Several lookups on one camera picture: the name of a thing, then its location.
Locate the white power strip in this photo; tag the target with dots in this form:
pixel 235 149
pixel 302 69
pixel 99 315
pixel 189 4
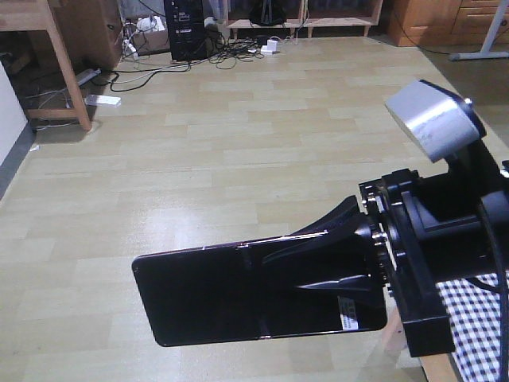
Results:
pixel 270 47

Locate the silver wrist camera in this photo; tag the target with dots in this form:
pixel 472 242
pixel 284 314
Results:
pixel 438 121

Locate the black white checkered bedsheet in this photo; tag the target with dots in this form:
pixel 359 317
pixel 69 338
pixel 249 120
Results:
pixel 474 316

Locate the wooden desk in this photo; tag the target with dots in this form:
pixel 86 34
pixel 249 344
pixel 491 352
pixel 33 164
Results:
pixel 67 35

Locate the wooden cabinet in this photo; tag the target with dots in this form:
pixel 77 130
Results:
pixel 430 23

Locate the black computer tower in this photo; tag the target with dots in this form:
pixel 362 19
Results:
pixel 186 31

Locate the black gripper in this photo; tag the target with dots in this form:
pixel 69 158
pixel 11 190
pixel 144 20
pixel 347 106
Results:
pixel 432 230

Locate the wooden low shelf unit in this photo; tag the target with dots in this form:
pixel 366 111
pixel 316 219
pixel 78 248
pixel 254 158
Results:
pixel 307 14

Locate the black foldable smartphone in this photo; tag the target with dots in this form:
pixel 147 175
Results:
pixel 213 295

